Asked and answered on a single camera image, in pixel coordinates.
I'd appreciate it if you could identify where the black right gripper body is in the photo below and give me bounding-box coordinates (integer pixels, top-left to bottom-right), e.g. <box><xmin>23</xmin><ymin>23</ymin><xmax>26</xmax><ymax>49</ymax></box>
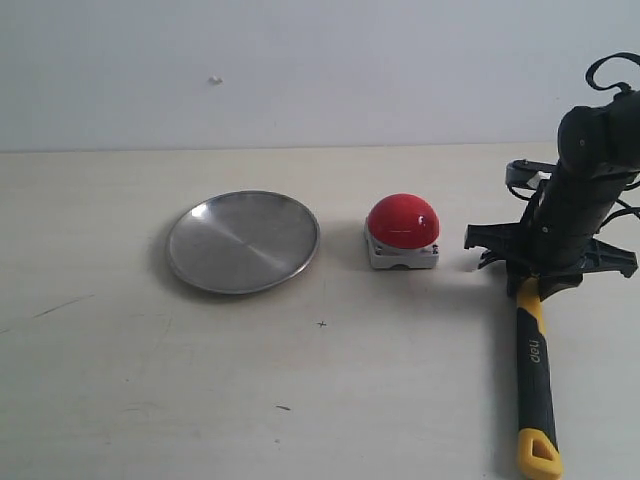
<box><xmin>464</xmin><ymin>191</ymin><xmax>638</xmax><ymax>280</ymax></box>

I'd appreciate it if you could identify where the red dome push button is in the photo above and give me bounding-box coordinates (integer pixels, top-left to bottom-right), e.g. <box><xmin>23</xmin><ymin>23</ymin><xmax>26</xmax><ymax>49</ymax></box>
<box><xmin>364</xmin><ymin>193</ymin><xmax>440</xmax><ymax>270</ymax></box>

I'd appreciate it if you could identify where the yellow black claw hammer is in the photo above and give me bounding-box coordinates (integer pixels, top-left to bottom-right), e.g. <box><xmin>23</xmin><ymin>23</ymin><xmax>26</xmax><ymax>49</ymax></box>
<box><xmin>516</xmin><ymin>279</ymin><xmax>564</xmax><ymax>479</ymax></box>

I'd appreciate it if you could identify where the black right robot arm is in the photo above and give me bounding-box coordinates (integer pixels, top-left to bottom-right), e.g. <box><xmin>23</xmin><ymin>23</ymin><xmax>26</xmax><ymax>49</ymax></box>
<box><xmin>464</xmin><ymin>93</ymin><xmax>639</xmax><ymax>299</ymax></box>

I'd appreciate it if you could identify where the round stainless steel plate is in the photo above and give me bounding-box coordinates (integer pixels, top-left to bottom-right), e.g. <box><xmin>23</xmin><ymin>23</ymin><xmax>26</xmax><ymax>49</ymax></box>
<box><xmin>165</xmin><ymin>190</ymin><xmax>320</xmax><ymax>295</ymax></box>

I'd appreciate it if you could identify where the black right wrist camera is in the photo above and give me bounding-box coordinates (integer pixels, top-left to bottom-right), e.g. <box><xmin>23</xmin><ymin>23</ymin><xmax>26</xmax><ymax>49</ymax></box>
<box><xmin>505</xmin><ymin>159</ymin><xmax>555</xmax><ymax>191</ymax></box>

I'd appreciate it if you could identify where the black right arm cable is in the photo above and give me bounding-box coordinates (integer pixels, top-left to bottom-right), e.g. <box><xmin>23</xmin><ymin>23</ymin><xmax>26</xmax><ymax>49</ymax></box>
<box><xmin>584</xmin><ymin>51</ymin><xmax>640</xmax><ymax>101</ymax></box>

